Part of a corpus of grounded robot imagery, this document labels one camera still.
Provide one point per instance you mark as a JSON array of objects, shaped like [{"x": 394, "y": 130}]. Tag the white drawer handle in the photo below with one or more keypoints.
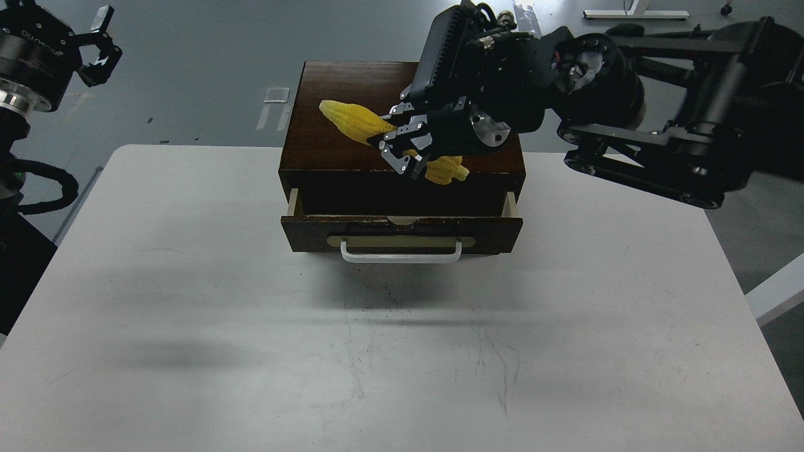
[{"x": 401, "y": 258}]

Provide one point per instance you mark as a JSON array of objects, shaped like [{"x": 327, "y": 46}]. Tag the dark wooden drawer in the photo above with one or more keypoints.
[{"x": 385, "y": 234}]

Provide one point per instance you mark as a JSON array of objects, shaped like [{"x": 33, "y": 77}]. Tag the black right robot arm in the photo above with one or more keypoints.
[{"x": 684, "y": 116}]

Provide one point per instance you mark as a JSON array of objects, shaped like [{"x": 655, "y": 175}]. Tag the dark wooden drawer cabinet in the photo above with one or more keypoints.
[{"x": 338, "y": 176}]

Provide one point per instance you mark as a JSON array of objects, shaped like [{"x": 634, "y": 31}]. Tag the white table leg base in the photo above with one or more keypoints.
[{"x": 636, "y": 10}]

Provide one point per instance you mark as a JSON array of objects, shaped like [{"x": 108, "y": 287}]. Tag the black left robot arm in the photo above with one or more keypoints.
[{"x": 28, "y": 188}]

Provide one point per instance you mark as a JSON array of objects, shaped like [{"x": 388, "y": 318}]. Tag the yellow toy corn cob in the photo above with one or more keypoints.
[{"x": 359, "y": 124}]

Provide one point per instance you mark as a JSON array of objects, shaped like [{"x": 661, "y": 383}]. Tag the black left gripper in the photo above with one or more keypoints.
[{"x": 37, "y": 52}]

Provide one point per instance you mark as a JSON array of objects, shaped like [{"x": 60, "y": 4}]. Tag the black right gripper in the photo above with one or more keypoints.
[{"x": 501, "y": 83}]

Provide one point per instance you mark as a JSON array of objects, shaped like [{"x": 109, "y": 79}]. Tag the grey floor tape strip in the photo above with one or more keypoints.
[{"x": 526, "y": 15}]

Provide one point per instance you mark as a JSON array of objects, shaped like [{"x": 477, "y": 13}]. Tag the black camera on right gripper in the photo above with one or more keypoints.
[{"x": 444, "y": 67}]

